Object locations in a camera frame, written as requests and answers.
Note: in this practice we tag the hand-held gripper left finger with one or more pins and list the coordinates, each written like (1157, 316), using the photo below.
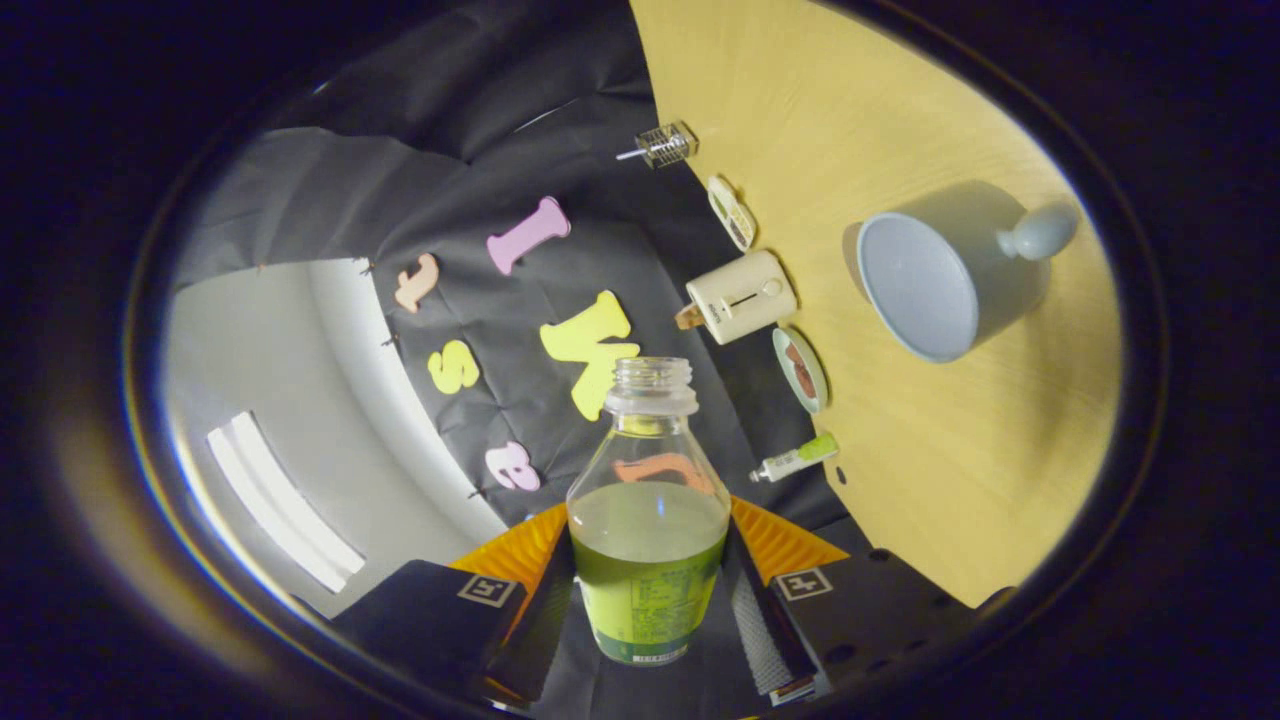
(535, 625)

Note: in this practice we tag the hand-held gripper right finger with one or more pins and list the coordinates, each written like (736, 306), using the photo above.
(755, 620)

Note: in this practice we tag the clear juice bottle green label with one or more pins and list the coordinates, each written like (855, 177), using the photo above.
(648, 590)

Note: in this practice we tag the white and green tube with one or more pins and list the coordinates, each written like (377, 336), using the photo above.
(790, 462)

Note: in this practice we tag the wooden table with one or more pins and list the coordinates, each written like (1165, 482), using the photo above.
(930, 470)

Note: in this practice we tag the pale green plate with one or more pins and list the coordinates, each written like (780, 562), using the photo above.
(812, 395)

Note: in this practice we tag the brown cookie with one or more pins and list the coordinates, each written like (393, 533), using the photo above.
(806, 385)
(797, 358)

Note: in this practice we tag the long ceiling light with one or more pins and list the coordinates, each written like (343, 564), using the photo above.
(285, 505)

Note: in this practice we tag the brown toast slice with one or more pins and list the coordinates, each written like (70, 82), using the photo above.
(688, 317)

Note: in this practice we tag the cream toaster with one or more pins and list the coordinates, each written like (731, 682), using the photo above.
(745, 297)

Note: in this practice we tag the white divided snack tray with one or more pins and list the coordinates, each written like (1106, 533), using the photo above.
(731, 213)

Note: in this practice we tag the black backdrop cloth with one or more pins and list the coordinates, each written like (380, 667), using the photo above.
(450, 190)

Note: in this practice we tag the white straw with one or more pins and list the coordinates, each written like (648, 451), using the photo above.
(630, 155)

